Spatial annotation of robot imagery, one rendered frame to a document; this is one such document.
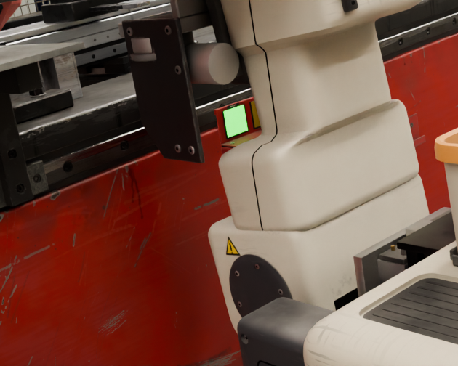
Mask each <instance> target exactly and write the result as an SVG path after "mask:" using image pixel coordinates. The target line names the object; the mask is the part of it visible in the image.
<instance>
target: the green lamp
mask: <svg viewBox="0 0 458 366"><path fill-rule="evenodd" d="M224 116H225V125H226V129H227V134H228V137H231V136H234V135H236V134H240V133H242V132H244V131H248V128H247V124H246V115H245V110H244V105H241V106H238V107H235V108H232V109H229V110H226V111H224Z"/></svg>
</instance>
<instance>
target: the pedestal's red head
mask: <svg viewBox="0 0 458 366"><path fill-rule="evenodd" d="M252 101H254V98H253V97H250V98H247V99H243V100H241V101H239V102H235V103H233V104H236V103H239V105H243V104H245V109H246V117H247V122H248V127H249V132H246V133H244V134H241V135H238V136H236V137H233V138H230V139H226V134H225V126H224V121H223V117H222V111H225V110H227V106H229V105H226V106H224V107H220V108H217V109H215V110H214V115H215V116H216V118H217V126H218V130H219V135H220V143H221V145H222V148H221V151H222V154H224V153H226V152H227V151H229V150H231V149H233V148H234V147H236V146H237V145H239V144H241V143H244V142H247V141H249V140H251V139H255V138H257V137H258V136H259V135H261V133H262V129H261V127H260V128H258V129H255V130H254V129H253V123H252V115H251V110H250V105H249V103H250V102H252ZM233 104H230V105H233Z"/></svg>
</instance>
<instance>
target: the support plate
mask: <svg viewBox="0 0 458 366"><path fill-rule="evenodd" d="M2 47H3V48H2ZM82 49H85V47H84V42H76V43H59V44H26V45H12V46H11V45H9V46H0V72H1V71H5V70H9V69H13V68H17V67H20V66H24V65H28V64H31V63H34V62H39V61H42V60H47V59H49V58H53V57H57V56H60V55H64V54H68V53H71V52H76V51H79V50H82Z"/></svg>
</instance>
